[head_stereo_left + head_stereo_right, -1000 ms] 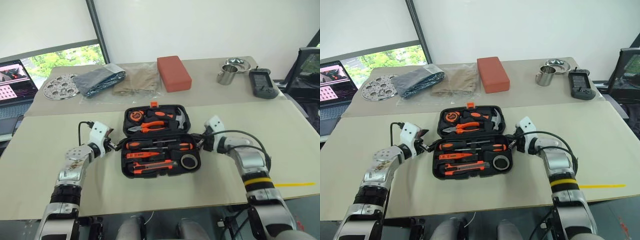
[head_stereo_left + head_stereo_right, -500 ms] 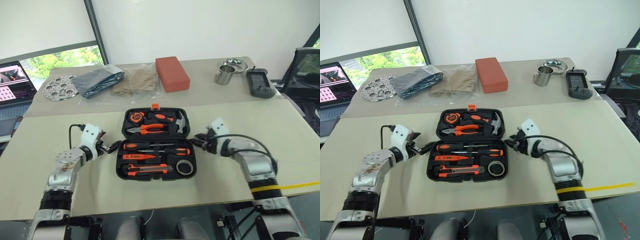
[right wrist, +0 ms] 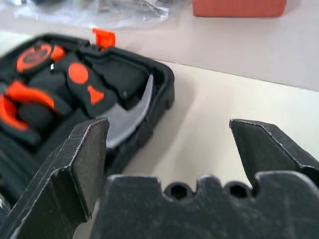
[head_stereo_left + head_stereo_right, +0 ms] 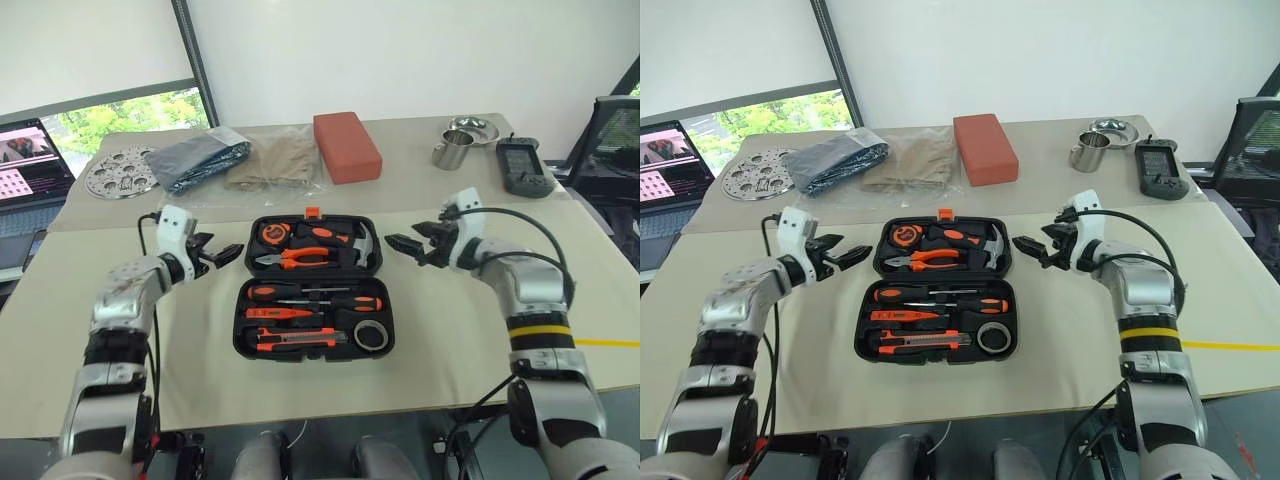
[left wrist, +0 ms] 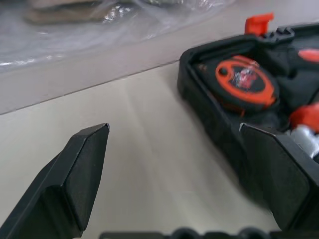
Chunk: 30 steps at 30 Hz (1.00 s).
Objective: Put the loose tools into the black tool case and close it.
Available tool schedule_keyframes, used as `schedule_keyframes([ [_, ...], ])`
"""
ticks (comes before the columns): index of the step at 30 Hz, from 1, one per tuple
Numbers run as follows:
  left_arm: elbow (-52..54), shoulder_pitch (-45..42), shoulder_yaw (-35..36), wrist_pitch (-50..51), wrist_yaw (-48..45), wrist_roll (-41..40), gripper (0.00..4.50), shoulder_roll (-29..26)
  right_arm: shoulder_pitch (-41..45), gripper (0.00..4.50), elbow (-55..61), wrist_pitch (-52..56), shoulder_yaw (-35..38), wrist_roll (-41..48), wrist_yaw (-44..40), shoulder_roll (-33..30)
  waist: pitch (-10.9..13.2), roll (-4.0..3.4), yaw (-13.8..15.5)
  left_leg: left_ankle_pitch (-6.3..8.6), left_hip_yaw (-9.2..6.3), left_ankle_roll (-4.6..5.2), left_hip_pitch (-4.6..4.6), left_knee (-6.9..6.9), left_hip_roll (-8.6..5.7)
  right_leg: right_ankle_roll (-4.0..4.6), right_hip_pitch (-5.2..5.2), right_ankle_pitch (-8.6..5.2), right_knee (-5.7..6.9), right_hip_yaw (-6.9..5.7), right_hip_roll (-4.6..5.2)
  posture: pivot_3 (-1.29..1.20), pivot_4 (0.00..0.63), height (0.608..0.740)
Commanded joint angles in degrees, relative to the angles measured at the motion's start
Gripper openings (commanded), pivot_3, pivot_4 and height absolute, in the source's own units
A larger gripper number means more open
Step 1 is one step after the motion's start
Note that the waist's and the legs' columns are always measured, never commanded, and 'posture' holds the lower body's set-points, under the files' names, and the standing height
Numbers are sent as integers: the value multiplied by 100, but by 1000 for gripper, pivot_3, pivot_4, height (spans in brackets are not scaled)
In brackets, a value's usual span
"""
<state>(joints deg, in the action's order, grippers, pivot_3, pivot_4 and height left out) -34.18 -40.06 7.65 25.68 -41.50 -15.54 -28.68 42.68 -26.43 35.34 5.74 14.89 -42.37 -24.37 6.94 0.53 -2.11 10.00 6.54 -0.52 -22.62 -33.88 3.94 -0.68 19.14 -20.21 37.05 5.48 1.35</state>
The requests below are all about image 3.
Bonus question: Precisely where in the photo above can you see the claw hammer with black handle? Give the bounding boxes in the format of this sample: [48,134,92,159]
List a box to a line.
[65,52,157,149]

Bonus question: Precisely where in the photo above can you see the clear plastic bag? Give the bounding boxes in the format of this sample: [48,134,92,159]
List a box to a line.
[0,0,168,28]

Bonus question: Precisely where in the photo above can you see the orange handled pliers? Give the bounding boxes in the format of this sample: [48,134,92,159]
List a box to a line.
[0,74,73,147]

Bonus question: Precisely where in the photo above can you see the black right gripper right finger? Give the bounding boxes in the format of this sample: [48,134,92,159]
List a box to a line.
[229,118,319,187]

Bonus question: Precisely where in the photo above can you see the red-brown box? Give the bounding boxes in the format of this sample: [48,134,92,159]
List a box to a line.
[191,0,287,18]

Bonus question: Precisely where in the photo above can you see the orange black tape measure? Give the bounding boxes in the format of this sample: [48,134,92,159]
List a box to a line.
[16,42,67,74]

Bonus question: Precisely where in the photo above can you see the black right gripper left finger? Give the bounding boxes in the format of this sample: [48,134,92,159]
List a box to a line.
[0,117,110,239]

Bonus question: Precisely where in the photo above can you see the black plastic tool case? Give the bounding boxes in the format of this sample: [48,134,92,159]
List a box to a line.
[0,26,175,209]

